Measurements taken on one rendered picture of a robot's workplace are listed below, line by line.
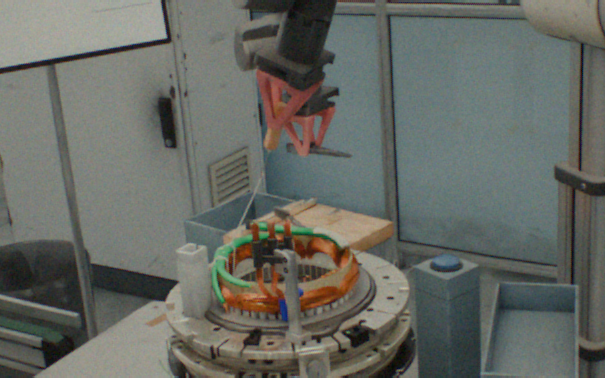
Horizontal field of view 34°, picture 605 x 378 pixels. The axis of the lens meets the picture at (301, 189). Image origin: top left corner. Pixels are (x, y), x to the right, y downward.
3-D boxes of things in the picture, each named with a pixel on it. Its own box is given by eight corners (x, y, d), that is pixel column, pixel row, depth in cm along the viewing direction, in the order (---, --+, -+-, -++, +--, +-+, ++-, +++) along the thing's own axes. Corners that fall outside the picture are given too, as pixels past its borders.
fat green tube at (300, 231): (250, 234, 139) (249, 221, 138) (267, 225, 142) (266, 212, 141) (337, 253, 130) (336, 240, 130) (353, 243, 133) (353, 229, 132)
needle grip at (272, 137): (261, 146, 124) (273, 103, 121) (267, 142, 126) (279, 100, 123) (272, 151, 124) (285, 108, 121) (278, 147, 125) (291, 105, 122)
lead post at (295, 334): (301, 346, 117) (293, 255, 113) (286, 340, 119) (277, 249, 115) (312, 340, 118) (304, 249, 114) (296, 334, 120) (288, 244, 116)
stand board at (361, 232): (224, 248, 161) (222, 235, 160) (302, 212, 174) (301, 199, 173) (316, 277, 148) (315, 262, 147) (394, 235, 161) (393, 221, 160)
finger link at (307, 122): (278, 157, 160) (272, 100, 157) (307, 145, 165) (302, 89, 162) (310, 163, 156) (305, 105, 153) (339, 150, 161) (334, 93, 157)
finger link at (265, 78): (240, 122, 121) (259, 53, 117) (266, 107, 128) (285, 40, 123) (289, 145, 120) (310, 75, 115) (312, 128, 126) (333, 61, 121)
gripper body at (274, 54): (250, 67, 116) (266, 8, 113) (287, 47, 125) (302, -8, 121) (299, 89, 114) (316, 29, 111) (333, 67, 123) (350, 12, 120)
